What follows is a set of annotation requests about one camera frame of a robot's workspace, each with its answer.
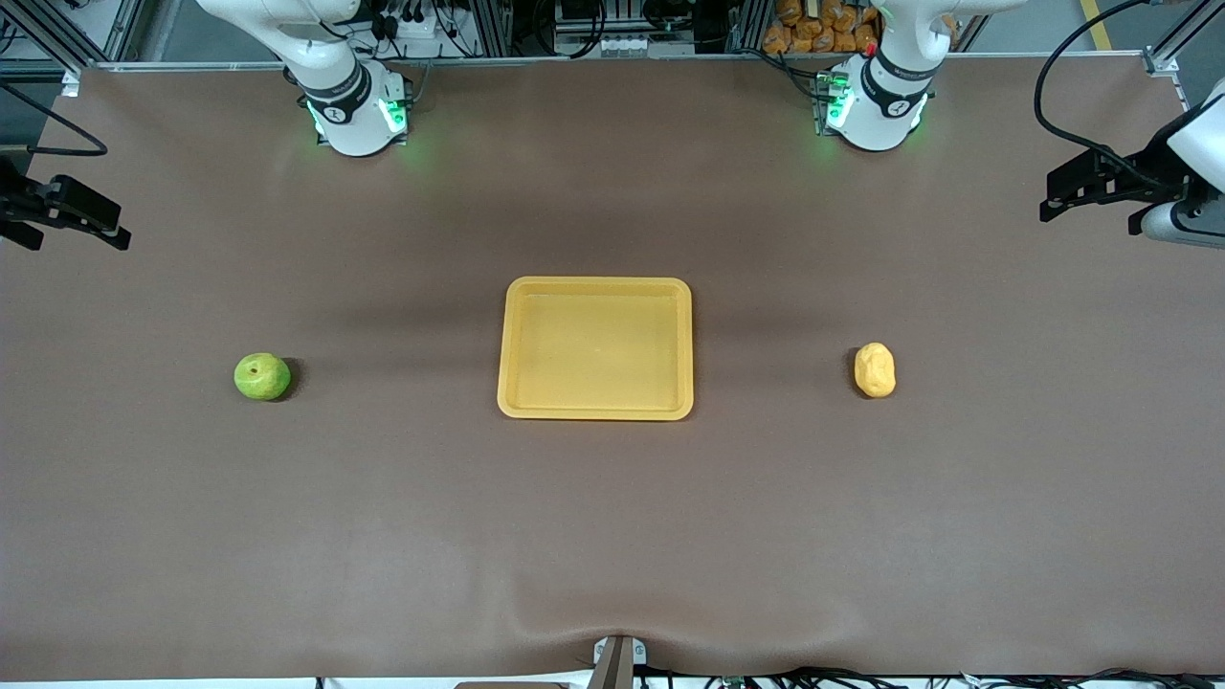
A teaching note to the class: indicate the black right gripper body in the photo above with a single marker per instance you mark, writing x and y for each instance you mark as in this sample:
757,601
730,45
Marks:
17,205

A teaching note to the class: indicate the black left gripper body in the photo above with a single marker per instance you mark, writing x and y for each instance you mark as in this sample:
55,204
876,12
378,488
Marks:
1145,178

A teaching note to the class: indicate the green apple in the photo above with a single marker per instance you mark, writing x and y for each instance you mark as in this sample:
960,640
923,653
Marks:
261,377

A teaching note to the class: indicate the yellow potato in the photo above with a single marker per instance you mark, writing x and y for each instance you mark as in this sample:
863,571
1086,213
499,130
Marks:
875,371

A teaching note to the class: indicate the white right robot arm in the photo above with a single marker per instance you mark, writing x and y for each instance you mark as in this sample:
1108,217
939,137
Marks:
345,124

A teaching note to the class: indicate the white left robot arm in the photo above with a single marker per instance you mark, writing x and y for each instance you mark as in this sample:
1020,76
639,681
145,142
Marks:
880,115

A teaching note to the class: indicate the yellow plastic tray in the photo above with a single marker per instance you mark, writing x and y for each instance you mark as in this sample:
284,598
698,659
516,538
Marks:
593,354

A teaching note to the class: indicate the orange toy food pile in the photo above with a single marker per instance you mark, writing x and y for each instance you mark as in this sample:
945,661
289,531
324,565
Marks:
813,29

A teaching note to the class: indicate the white power strip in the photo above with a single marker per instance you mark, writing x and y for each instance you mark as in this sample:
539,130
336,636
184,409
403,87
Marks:
412,26

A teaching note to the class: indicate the grey control box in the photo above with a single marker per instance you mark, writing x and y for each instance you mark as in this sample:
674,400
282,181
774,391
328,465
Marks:
608,38

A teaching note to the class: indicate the brown table cover mat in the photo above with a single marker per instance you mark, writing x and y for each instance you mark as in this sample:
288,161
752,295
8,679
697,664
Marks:
612,536

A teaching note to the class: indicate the metal table clamp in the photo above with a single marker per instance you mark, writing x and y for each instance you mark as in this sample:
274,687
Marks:
617,660

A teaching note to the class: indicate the aluminium frame post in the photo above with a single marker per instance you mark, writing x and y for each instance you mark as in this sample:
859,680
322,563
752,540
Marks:
1182,33
57,33

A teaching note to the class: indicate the aluminium table edge rail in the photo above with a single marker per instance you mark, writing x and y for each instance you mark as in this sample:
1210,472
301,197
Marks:
593,59

